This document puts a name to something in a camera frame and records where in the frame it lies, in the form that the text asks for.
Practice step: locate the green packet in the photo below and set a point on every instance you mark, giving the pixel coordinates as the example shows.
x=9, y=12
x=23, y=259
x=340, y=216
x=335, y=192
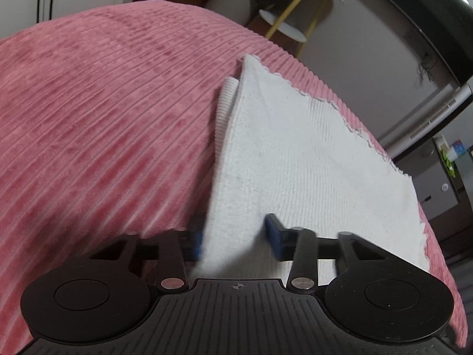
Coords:
x=449, y=162

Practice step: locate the blue and white box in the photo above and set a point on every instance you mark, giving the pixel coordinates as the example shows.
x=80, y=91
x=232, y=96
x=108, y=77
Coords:
x=457, y=148

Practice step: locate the yellow-legged round side table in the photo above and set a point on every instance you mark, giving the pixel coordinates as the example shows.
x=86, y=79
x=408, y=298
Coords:
x=284, y=26

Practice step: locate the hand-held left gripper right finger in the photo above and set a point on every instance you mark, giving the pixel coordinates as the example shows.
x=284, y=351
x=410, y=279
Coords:
x=276, y=235

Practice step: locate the black glossy panel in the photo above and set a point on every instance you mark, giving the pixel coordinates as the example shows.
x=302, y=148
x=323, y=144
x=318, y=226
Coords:
x=425, y=7

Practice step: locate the white round bin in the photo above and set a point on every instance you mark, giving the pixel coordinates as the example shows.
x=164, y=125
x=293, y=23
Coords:
x=231, y=7

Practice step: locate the grey cabinet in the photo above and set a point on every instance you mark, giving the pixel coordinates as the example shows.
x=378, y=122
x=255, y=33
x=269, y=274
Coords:
x=425, y=185

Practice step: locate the white knit sweater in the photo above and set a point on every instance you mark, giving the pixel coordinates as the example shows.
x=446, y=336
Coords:
x=295, y=155

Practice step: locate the white tower fan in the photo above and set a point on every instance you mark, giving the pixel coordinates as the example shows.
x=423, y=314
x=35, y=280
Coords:
x=436, y=114

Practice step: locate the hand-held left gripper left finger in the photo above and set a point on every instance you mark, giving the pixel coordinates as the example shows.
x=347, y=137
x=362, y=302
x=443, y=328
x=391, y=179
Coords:
x=196, y=247

